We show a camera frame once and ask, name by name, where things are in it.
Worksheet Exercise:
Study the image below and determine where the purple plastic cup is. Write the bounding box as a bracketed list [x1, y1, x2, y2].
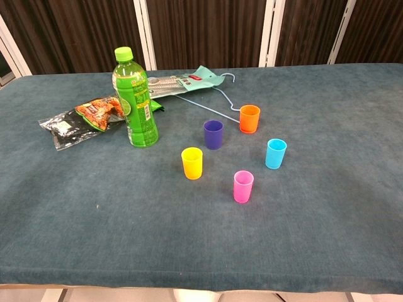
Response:
[203, 120, 224, 150]

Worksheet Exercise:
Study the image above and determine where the yellow plastic cup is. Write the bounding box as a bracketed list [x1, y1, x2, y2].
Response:
[181, 147, 204, 181]

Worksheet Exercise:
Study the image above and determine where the pink plastic cup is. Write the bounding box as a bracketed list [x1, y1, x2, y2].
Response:
[233, 170, 254, 204]

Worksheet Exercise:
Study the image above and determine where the blue plastic cup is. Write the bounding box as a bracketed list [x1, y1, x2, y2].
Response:
[264, 138, 288, 170]

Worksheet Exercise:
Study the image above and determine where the orange plastic cup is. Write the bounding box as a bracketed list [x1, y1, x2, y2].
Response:
[239, 104, 261, 135]

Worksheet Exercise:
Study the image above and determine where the teal scrubber package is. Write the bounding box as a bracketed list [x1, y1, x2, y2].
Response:
[146, 65, 225, 100]

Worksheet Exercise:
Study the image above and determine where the green drink bottle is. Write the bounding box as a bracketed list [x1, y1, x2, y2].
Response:
[112, 46, 160, 148]

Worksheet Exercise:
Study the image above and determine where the teal table cover cloth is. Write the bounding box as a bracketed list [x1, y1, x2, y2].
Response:
[0, 62, 403, 295]

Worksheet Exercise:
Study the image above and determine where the orange green snack bag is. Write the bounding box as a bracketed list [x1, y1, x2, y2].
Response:
[74, 96, 165, 132]

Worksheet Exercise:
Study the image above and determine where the clear bag with black item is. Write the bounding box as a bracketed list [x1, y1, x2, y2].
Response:
[38, 108, 110, 152]

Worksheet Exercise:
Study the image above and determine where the light blue wire hanger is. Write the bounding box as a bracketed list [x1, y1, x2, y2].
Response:
[174, 72, 242, 123]

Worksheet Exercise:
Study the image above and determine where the white partition post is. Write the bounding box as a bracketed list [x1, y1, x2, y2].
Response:
[0, 14, 33, 77]
[132, 0, 157, 71]
[327, 0, 360, 65]
[258, 0, 286, 67]

